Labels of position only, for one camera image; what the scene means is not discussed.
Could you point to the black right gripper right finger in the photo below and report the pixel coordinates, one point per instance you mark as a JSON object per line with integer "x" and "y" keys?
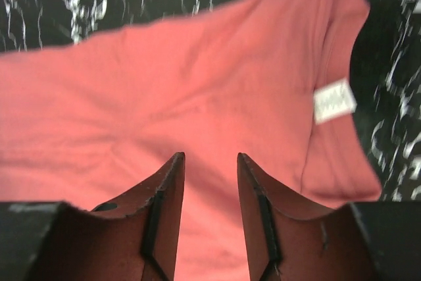
{"x": 289, "y": 237}

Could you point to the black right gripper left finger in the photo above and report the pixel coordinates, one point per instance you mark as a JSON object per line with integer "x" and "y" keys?
{"x": 133, "y": 236}

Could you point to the salmon pink t shirt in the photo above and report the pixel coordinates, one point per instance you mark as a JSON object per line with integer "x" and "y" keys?
{"x": 85, "y": 123}

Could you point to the black marble pattern mat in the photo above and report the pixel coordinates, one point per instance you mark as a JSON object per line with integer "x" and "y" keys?
{"x": 385, "y": 73}

